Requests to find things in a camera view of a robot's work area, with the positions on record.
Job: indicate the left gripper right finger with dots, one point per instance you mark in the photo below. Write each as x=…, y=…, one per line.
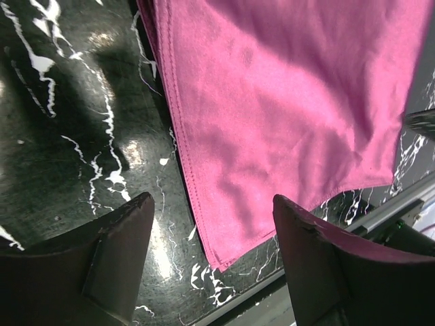
x=412, y=303

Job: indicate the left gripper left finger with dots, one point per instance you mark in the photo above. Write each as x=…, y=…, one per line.
x=90, y=275

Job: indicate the purple satin napkin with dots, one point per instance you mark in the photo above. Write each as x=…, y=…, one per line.
x=299, y=98

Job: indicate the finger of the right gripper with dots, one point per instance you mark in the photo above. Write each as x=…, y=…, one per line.
x=422, y=122

